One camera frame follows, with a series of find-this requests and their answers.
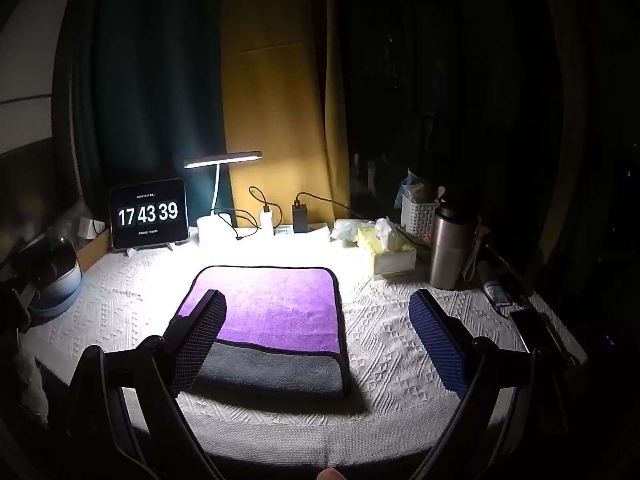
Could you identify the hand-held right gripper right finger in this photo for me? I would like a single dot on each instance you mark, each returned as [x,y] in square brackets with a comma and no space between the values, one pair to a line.
[435,325]

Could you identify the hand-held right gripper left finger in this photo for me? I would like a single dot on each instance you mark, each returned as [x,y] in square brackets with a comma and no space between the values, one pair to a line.
[207,317]

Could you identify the purple and grey towel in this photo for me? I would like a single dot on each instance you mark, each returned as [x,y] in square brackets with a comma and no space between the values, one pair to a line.
[280,320]

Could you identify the white textured tablecloth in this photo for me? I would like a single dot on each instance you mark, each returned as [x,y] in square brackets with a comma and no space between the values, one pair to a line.
[380,360]

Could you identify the stainless steel tumbler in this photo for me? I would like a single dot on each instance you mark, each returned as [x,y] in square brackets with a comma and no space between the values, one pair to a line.
[449,245]

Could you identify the yellow tissue box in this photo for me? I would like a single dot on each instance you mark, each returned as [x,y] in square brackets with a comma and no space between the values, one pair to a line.
[390,252]

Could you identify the white tablet stand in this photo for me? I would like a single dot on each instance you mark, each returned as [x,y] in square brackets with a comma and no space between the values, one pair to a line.
[150,249]

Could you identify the white perforated basket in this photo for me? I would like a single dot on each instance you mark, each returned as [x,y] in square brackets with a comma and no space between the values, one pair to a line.
[419,215]

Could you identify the white phone charger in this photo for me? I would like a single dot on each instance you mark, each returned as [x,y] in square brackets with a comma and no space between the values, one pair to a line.
[267,220]

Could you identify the white desk lamp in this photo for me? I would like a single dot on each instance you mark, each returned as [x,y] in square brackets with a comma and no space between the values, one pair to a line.
[220,200]

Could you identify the tablet clock display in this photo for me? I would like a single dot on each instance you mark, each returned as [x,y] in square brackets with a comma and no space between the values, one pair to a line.
[148,214]

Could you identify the white power strip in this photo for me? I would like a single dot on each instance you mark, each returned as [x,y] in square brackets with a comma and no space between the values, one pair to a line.
[300,230]

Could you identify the plastic wet wipes pack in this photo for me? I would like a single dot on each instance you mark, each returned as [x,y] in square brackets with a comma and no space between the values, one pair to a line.
[350,230]

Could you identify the black power adapter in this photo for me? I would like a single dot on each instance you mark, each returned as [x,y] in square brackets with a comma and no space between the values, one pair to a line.
[300,217]

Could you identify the dark green curtain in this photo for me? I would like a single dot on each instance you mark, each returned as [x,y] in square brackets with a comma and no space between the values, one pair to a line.
[150,85]

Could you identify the yellow curtain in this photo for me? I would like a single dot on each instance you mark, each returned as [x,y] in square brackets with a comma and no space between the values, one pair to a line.
[280,85]

